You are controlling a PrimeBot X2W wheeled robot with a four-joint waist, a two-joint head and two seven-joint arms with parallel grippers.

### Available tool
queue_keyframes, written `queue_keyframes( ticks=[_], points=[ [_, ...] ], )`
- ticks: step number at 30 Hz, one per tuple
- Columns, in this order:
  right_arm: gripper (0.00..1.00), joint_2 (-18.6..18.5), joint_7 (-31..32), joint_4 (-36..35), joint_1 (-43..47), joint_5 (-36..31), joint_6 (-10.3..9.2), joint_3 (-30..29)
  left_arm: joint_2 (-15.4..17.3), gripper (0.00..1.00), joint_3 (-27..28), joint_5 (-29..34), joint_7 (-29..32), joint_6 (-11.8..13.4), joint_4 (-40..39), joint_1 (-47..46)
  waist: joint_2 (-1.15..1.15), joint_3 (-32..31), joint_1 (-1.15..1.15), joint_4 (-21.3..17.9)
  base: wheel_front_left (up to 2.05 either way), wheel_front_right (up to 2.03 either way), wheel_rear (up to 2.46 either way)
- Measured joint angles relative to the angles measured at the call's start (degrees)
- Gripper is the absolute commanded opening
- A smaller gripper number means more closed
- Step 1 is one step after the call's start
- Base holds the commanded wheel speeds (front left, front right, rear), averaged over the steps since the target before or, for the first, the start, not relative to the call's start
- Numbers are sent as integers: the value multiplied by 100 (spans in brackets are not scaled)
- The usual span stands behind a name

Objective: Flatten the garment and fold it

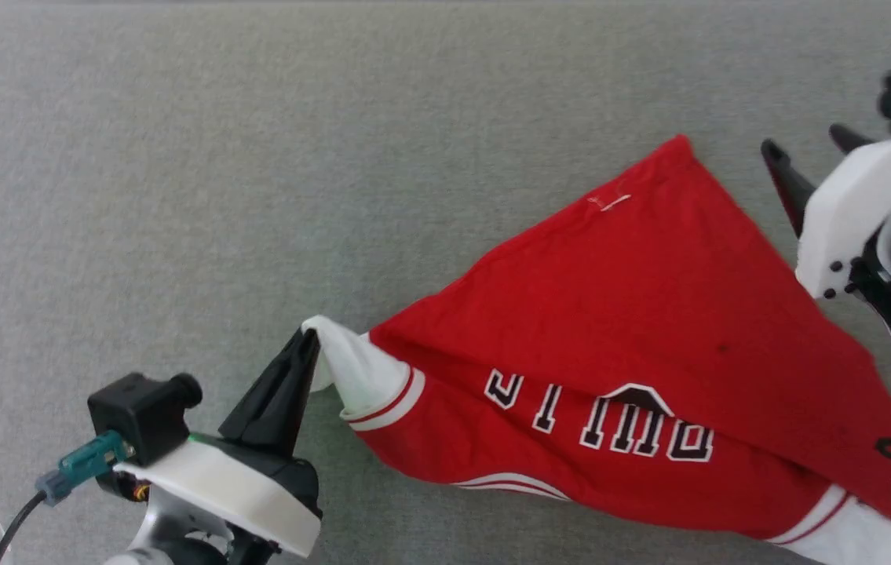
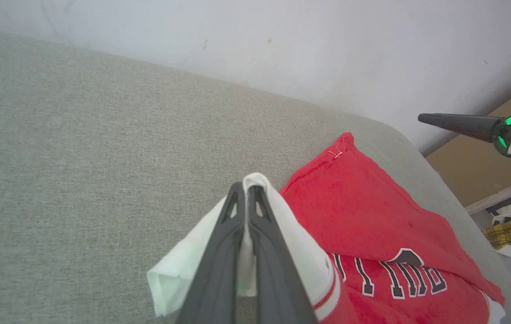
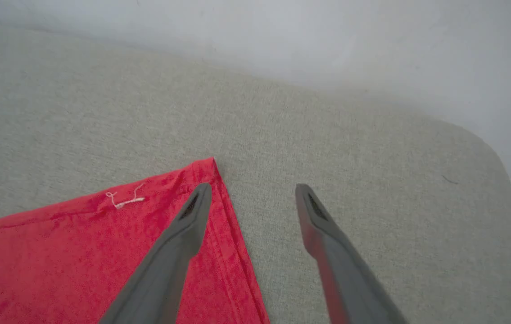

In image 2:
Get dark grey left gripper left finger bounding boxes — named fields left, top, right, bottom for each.
left=176, top=181, right=247, bottom=324

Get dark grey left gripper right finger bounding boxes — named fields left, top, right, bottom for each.
left=247, top=184, right=319, bottom=324

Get red and white jersey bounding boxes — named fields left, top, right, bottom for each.
left=147, top=132, right=506, bottom=324

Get brown cardboard box white prints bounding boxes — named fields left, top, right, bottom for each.
left=422, top=79, right=511, bottom=215

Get grey fabric sofa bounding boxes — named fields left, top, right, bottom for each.
left=0, top=28, right=511, bottom=324

